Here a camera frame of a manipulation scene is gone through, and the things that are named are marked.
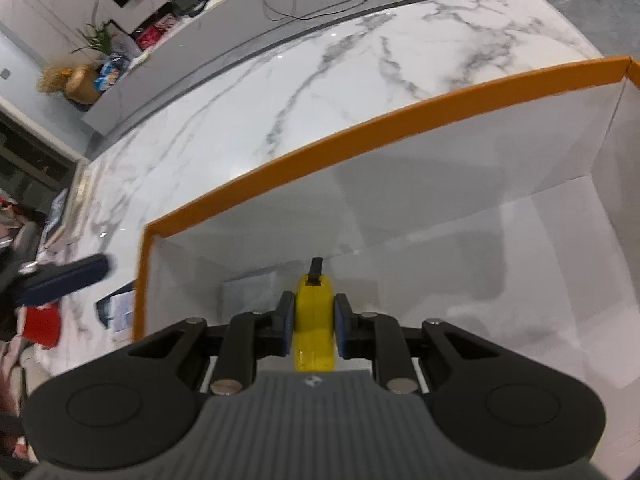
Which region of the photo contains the orange cardboard box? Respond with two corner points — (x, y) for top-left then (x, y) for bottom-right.
(131, 55), (640, 391)

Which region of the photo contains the yellow tape measure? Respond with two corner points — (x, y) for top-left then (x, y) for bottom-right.
(293, 257), (335, 372)

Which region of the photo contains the gold vase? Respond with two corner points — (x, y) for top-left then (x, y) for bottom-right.
(63, 65), (101, 105)

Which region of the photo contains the green plant left console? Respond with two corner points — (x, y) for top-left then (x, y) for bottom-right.
(74, 0), (113, 56)

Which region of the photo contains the black Clear shampoo bottle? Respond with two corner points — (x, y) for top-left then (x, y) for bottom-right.
(94, 296), (112, 330)

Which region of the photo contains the red mug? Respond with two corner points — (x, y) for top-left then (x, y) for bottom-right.
(20, 304), (62, 349)

